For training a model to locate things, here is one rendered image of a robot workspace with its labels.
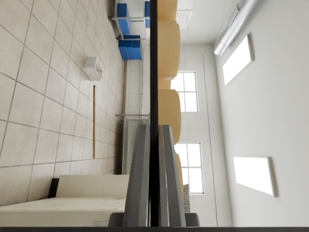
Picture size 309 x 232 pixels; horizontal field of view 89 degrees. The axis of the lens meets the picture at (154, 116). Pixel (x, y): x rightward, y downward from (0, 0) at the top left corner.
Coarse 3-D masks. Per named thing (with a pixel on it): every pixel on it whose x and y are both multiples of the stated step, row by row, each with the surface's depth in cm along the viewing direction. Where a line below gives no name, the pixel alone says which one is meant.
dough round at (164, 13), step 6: (162, 0) 13; (168, 0) 13; (174, 0) 13; (162, 6) 14; (168, 6) 14; (174, 6) 14; (162, 12) 14; (168, 12) 14; (174, 12) 14; (162, 18) 14; (168, 18) 14; (174, 18) 15
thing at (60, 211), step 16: (0, 208) 87; (16, 208) 87; (32, 208) 87; (48, 208) 87; (64, 208) 86; (80, 208) 86; (96, 208) 86; (112, 208) 86; (0, 224) 78; (16, 224) 78; (32, 224) 78; (48, 224) 78; (64, 224) 78; (80, 224) 78
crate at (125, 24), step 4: (120, 4) 353; (124, 4) 353; (120, 8) 352; (124, 8) 352; (120, 12) 351; (124, 12) 351; (128, 12) 377; (120, 16) 350; (124, 16) 350; (128, 16) 376; (120, 20) 355; (124, 20) 355; (128, 20) 376; (120, 24) 368; (124, 24) 368; (128, 24) 376; (124, 28) 382; (128, 28) 382; (124, 32) 398; (128, 32) 398
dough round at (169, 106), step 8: (160, 96) 12; (168, 96) 12; (176, 96) 12; (160, 104) 12; (168, 104) 12; (176, 104) 12; (160, 112) 12; (168, 112) 12; (176, 112) 12; (160, 120) 12; (168, 120) 12; (176, 120) 12; (176, 128) 12; (176, 136) 12
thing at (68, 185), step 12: (60, 180) 150; (72, 180) 150; (84, 180) 150; (96, 180) 150; (108, 180) 150; (120, 180) 150; (60, 192) 146; (72, 192) 146; (84, 192) 146; (96, 192) 146; (108, 192) 146; (120, 192) 146
